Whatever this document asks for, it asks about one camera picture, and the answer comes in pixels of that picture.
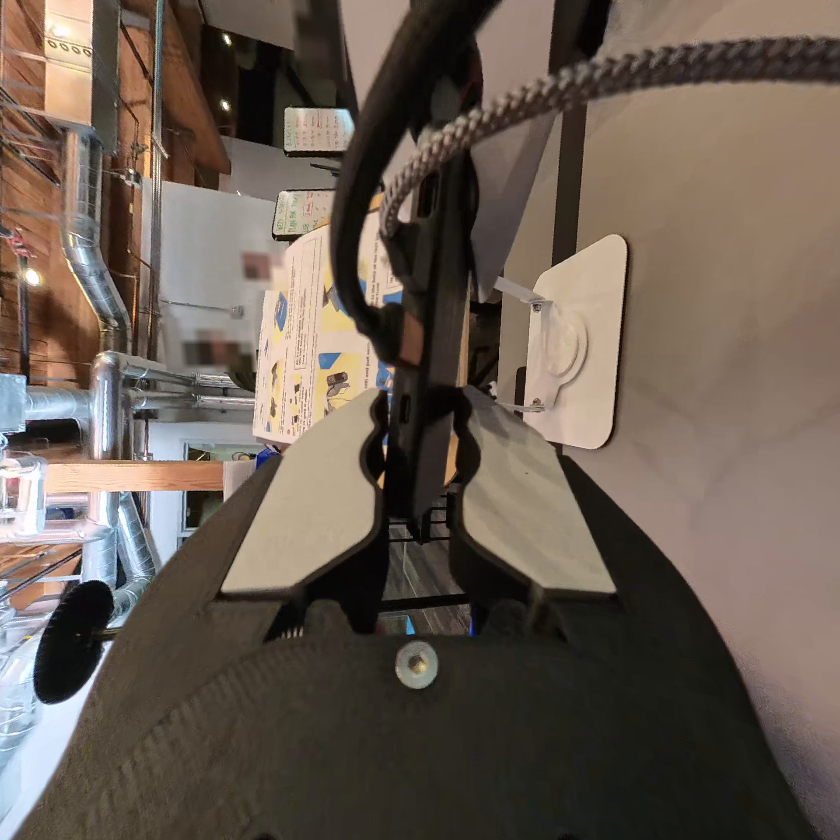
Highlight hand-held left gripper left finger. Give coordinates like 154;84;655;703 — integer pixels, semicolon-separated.
220;387;389;632

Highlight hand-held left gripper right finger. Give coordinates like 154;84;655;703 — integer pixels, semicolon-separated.
450;385;619;632

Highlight slim black usb hub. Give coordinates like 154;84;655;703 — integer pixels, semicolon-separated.
379;62;485;547

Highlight black usb cable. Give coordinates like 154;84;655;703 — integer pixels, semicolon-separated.
330;0;503;368

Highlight grey braided usb cable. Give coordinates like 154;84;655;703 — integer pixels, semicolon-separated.
376;36;840;242

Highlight white board stand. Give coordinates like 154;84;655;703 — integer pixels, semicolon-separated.
469;112;629;452

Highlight printed instruction sheet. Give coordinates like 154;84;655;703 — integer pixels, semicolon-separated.
252;223;409;442

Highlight small whiteboard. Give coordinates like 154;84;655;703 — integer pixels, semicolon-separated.
270;189;340;242
282;105;353;158

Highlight white partition board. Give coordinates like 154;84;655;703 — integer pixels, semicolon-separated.
141;177;277;395

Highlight wooden post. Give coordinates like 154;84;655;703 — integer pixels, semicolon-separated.
42;459;227;494

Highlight silver duct pipes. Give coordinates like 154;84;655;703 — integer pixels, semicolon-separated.
59;128;165;631

